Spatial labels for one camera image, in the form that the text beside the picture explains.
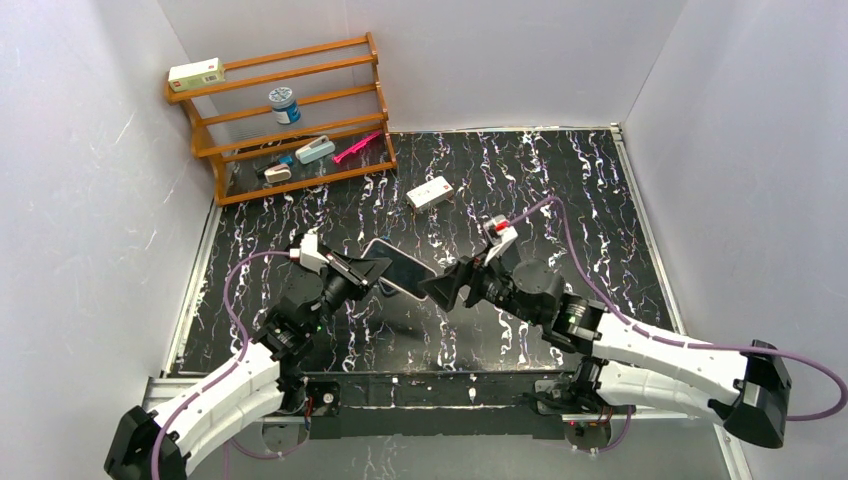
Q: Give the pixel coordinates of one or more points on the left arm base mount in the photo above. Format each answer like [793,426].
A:
[291,425]

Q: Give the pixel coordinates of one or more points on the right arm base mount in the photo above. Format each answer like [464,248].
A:
[591,432]

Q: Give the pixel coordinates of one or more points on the black blue marker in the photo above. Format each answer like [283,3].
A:
[282,160]

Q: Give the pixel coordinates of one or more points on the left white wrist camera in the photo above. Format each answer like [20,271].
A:
[306,251]

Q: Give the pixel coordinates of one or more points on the white box with barcode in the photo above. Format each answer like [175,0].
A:
[429,194]

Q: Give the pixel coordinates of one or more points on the phone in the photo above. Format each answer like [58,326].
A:
[405,273]

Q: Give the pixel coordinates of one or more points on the pink comb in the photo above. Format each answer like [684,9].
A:
[357,146]

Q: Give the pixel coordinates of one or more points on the wooden shelf rack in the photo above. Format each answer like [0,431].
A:
[339,94]

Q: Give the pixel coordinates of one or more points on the blue white jar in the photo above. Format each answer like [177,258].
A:
[284,106]

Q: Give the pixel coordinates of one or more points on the beige small stapler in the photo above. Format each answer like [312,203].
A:
[277,174]

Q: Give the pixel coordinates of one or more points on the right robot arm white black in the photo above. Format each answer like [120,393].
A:
[627,362]

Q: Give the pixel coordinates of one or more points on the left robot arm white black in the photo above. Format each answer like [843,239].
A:
[171,440]

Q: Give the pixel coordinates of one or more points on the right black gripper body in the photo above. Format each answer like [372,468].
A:
[469,284]

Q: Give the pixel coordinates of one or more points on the white green box on shelf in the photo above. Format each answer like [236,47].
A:
[196,75]

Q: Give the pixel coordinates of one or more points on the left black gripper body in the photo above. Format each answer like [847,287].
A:
[354,277]

